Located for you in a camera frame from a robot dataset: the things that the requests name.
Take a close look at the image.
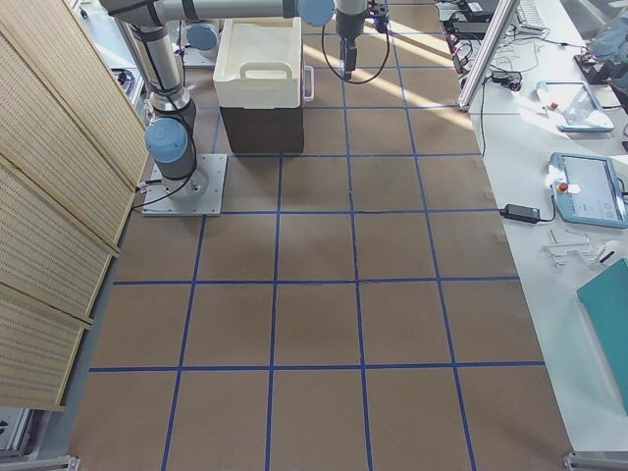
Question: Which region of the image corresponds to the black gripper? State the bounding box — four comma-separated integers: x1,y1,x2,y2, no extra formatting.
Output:
336,0,367,79

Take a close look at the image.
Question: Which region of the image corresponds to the wooden drawer with white handle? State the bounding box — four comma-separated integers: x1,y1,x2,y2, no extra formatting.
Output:
303,65,315,103

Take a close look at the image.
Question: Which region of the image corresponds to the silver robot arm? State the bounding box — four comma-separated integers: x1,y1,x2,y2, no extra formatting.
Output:
102,1,378,201

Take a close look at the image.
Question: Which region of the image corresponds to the dark brown drawer cabinet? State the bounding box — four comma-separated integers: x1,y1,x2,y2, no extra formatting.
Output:
220,106,304,154

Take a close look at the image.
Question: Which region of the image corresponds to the white plastic tray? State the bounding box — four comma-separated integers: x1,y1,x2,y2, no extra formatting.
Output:
213,18,302,109

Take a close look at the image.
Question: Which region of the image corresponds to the far teach pendant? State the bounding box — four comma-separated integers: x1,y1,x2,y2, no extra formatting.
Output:
536,80,614,132

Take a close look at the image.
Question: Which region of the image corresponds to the teach pendant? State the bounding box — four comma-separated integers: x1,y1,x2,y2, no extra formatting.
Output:
536,80,614,132
548,152,627,229

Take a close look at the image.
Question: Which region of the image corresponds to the black power adapter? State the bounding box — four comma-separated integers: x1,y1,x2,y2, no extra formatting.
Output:
499,204,542,224

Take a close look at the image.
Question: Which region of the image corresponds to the near teach pendant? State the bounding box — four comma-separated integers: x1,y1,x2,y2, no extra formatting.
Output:
548,152,627,229

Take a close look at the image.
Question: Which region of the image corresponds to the wooden pegboard panel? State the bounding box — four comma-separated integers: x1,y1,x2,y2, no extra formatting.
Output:
1,1,147,410

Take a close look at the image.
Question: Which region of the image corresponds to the teal box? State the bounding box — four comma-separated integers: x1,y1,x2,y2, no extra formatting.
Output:
577,258,627,394

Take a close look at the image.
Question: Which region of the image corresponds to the aluminium frame post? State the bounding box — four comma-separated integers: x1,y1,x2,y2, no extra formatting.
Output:
457,0,520,111

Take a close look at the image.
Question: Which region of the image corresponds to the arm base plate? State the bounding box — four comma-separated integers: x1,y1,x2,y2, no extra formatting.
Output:
140,154,229,217

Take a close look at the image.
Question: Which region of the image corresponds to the clear acrylic bracket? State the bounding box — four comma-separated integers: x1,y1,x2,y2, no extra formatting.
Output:
543,229,599,268

